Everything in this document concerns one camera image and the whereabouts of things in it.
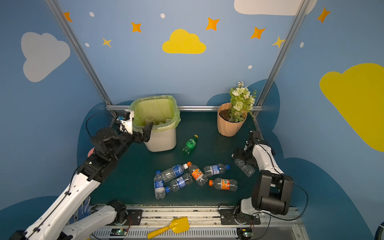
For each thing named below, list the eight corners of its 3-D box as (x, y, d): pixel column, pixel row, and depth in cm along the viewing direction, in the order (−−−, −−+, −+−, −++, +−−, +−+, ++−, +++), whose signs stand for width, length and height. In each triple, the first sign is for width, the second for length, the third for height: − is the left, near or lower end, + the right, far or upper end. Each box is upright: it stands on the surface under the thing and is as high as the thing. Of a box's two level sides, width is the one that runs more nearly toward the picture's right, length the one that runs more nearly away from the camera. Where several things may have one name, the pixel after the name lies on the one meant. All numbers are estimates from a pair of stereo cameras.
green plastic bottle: (181, 152, 100) (181, 149, 97) (192, 136, 109) (192, 132, 106) (189, 155, 99) (189, 152, 95) (199, 139, 107) (199, 135, 104)
